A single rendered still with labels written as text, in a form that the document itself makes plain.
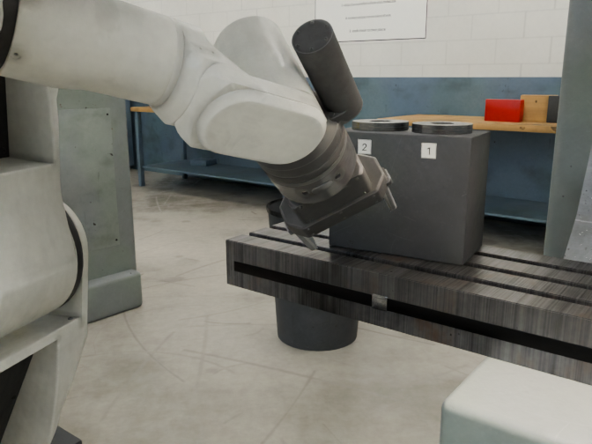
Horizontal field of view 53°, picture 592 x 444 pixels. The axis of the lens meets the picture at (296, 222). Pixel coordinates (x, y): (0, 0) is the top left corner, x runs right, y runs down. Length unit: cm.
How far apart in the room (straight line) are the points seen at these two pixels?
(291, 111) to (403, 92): 518
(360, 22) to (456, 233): 507
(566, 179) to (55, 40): 100
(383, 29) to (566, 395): 516
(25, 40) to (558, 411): 61
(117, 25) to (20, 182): 23
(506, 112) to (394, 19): 158
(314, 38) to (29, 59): 21
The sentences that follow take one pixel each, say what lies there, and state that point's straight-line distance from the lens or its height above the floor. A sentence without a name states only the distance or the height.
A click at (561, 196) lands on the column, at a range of 124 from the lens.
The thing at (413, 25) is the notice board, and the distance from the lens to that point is 562.
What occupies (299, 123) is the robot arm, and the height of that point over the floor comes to 116.
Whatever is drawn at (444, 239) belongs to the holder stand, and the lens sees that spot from 89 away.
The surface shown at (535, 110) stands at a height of 96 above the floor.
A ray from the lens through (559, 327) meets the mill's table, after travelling 77.
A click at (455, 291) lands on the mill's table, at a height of 93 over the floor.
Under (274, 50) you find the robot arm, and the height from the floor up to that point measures 122.
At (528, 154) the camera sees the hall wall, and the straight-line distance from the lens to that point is 523.
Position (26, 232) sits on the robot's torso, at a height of 106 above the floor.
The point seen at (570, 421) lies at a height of 85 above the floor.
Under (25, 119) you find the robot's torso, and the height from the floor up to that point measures 115.
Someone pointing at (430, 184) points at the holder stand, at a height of 104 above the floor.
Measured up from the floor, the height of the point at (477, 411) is 85.
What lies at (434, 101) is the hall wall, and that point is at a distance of 549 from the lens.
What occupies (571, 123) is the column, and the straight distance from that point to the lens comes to 122.
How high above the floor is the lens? 119
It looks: 14 degrees down
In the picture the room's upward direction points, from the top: straight up
